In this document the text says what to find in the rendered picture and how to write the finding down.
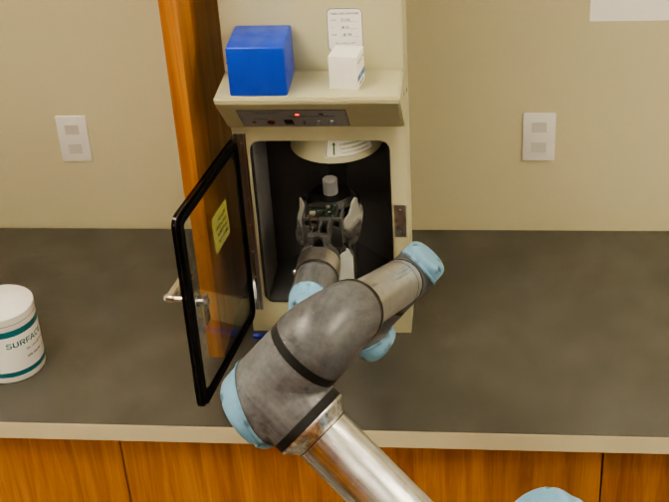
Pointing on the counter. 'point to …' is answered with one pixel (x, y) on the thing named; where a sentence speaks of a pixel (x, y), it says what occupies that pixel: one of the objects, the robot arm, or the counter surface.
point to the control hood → (326, 99)
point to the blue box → (260, 60)
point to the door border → (187, 284)
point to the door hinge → (249, 218)
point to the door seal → (190, 274)
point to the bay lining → (375, 183)
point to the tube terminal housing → (377, 16)
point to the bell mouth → (334, 149)
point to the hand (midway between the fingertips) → (332, 210)
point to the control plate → (294, 118)
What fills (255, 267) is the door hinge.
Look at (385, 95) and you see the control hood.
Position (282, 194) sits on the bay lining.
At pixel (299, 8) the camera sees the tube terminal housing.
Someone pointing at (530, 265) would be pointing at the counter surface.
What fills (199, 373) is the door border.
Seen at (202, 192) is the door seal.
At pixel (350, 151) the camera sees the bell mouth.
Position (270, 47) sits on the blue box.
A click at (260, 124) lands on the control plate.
